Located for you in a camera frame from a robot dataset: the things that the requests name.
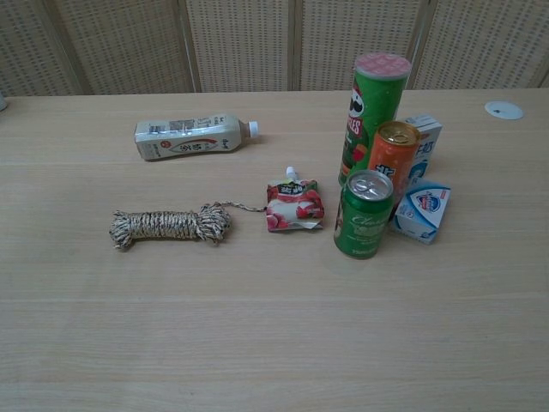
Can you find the red jelly drink pouch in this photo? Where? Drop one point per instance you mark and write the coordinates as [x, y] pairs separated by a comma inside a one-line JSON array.
[[291, 206]]

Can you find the green beverage can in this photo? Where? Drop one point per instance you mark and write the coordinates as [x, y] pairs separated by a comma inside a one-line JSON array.
[[364, 219]]

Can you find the milk tea plastic bottle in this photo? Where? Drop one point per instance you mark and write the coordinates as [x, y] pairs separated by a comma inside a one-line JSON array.
[[188, 137]]

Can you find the orange soda can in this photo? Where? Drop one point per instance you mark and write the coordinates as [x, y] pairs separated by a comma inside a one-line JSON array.
[[392, 159]]

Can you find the green Pringles chip can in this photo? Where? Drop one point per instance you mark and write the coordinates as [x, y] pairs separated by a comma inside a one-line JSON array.
[[373, 116]]

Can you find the white blue soap box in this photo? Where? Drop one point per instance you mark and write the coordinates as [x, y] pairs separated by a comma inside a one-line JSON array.
[[422, 210]]

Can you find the white blue milk carton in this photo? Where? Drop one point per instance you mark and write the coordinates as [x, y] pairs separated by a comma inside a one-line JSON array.
[[426, 146]]

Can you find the woven rattan folding screen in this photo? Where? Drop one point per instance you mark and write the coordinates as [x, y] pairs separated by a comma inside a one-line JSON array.
[[240, 43]]

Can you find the round white table grommet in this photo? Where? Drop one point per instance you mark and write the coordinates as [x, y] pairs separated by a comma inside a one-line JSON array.
[[504, 110]]

